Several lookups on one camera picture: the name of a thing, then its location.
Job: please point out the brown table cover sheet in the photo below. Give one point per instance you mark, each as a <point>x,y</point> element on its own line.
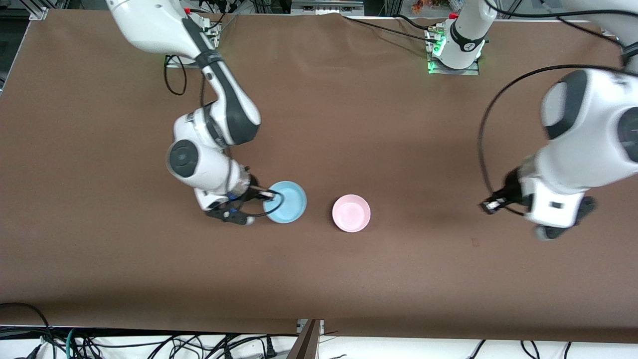
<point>349,124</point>

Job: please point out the grey power strip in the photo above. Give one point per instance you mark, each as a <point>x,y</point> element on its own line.
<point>326,6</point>

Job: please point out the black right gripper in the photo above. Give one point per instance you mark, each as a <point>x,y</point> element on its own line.
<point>252,182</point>

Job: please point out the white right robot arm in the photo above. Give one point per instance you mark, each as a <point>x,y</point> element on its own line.
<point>234,109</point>

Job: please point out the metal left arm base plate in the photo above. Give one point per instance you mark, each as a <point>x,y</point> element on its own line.
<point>453,71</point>

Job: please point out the metal table support bracket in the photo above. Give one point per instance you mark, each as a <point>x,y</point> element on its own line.
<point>306,344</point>

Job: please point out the blue plastic bowl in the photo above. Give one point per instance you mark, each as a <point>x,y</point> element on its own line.
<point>291,202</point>

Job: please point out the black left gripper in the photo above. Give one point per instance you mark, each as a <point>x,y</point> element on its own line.
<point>510,191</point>

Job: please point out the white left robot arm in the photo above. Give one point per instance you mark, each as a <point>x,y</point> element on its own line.
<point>588,149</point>

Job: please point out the aluminium frame profile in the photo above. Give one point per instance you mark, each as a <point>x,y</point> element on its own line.
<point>39,11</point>

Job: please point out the white plastic bowl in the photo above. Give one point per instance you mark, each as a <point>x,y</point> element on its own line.
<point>351,213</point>

